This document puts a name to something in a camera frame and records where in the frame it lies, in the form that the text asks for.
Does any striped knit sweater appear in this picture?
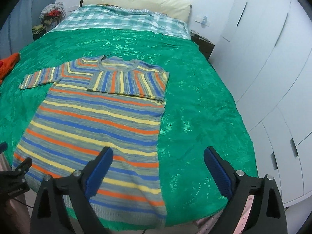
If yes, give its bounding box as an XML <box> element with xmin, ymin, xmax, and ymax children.
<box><xmin>13</xmin><ymin>56</ymin><xmax>169</xmax><ymax>229</ymax></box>

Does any clothes pile with knit hat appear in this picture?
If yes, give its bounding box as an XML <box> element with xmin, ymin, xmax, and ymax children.
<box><xmin>32</xmin><ymin>2</ymin><xmax>66</xmax><ymax>41</ymax></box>

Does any orange folded garment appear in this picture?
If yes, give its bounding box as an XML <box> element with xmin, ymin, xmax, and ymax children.
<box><xmin>0</xmin><ymin>53</ymin><xmax>20</xmax><ymax>84</ymax></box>

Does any blue grey curtain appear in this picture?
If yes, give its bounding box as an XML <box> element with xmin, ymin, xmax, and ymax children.
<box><xmin>1</xmin><ymin>0</ymin><xmax>56</xmax><ymax>59</ymax></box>

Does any green bed blanket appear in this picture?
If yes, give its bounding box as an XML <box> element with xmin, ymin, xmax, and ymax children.
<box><xmin>1</xmin><ymin>28</ymin><xmax>258</xmax><ymax>227</ymax></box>

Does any green plaid bed sheet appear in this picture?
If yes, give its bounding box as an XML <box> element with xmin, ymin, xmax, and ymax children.
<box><xmin>52</xmin><ymin>4</ymin><xmax>190</xmax><ymax>40</ymax></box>

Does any white wardrobe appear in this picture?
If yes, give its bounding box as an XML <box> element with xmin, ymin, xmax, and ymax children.
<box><xmin>210</xmin><ymin>0</ymin><xmax>311</xmax><ymax>207</ymax></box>

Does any dark wooden nightstand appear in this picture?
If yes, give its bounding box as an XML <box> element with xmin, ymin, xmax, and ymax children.
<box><xmin>190</xmin><ymin>31</ymin><xmax>215</xmax><ymax>60</ymax></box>

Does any cream pillow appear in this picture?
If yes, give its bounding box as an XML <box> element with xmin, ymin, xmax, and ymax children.
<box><xmin>82</xmin><ymin>0</ymin><xmax>191</xmax><ymax>22</ymax></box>

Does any black cable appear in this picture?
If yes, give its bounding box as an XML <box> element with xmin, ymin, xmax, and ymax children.
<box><xmin>12</xmin><ymin>198</ymin><xmax>35</xmax><ymax>210</ymax></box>

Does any white wall socket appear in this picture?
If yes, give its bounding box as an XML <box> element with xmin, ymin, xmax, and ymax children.
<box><xmin>194</xmin><ymin>16</ymin><xmax>210</xmax><ymax>27</ymax></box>

